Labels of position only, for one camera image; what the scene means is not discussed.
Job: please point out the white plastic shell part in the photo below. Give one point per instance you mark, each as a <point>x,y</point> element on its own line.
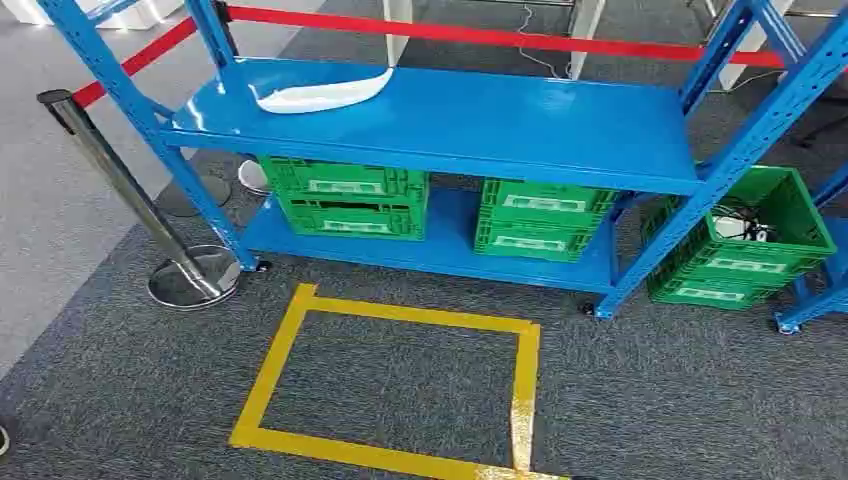
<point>318,96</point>

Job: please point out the blue metal shelf rack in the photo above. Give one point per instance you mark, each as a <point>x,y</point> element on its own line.
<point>821,301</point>
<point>464,126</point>

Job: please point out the yellow floor tape square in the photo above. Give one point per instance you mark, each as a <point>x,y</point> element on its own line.
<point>278,371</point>

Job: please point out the red barrier belt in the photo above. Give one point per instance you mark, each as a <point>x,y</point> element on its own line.
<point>503,38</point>
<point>142,56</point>

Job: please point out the white device in crate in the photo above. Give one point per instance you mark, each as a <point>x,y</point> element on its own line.
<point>729,226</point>

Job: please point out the white table leg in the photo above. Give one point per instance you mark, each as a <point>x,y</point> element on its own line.
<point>742,56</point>

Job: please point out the open green plastic crate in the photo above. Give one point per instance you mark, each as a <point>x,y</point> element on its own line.
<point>795,218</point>

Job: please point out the white furniture base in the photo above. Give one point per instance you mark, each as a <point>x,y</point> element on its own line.
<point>132,10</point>

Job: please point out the dark-topped stanchion post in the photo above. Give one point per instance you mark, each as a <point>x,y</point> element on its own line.
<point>226,26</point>

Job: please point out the chrome stanchion post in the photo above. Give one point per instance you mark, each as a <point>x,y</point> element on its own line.
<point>132,192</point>

